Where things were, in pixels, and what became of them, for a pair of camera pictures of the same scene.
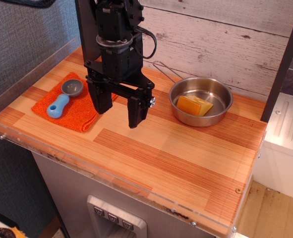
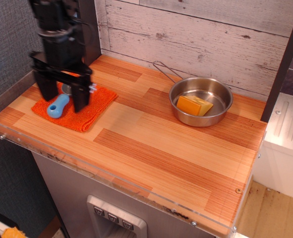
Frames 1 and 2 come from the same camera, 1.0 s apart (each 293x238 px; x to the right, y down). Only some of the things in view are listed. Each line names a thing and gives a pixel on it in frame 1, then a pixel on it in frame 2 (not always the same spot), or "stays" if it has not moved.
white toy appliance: (280, 165) stays
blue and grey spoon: (70, 88) stays
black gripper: (121, 68) → (62, 60)
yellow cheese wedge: (193, 104) stays
